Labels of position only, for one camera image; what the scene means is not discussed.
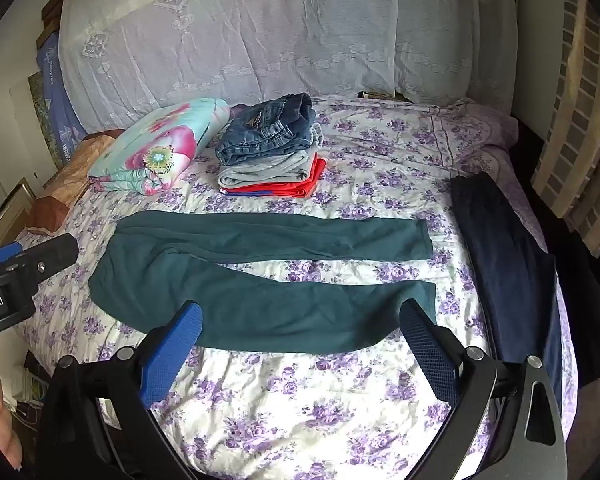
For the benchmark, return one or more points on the blue printed cloth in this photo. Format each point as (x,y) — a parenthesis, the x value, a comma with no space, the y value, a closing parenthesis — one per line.
(55,95)

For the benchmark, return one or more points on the dark green pants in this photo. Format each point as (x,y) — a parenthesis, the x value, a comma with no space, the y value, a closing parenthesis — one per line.
(260,305)

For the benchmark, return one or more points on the purple floral bed sheet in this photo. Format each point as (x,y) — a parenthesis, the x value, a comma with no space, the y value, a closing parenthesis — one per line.
(330,410)

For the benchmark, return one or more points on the brown pillow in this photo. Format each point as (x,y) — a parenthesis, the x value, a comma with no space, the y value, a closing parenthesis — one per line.
(75,175)

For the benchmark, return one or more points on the framed picture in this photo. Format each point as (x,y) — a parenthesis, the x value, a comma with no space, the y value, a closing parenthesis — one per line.
(5,215)

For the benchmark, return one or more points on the folded grey garment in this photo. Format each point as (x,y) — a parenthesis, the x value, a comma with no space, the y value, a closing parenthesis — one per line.
(265,172)

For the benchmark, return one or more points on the folded blue jeans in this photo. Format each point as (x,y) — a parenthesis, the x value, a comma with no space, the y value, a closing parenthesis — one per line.
(265,130)

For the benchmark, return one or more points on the folded red garment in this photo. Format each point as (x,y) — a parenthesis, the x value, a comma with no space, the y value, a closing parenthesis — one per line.
(290,186)

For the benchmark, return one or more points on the dark navy garment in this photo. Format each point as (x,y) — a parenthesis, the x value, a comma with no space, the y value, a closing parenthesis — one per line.
(505,270)

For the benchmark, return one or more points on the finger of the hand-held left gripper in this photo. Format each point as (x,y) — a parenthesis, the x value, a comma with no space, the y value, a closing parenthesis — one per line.
(2,254)
(45,257)

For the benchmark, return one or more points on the folded floral blanket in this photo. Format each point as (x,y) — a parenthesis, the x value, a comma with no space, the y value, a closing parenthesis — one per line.
(165,145)

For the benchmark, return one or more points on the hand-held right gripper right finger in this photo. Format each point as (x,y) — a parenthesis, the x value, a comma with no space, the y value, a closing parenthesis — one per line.
(427,350)

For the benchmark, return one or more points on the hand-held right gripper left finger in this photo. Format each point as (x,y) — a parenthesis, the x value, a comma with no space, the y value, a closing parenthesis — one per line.
(172,350)

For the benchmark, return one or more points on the beige checked curtain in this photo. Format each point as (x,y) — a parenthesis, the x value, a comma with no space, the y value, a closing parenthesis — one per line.
(577,110)

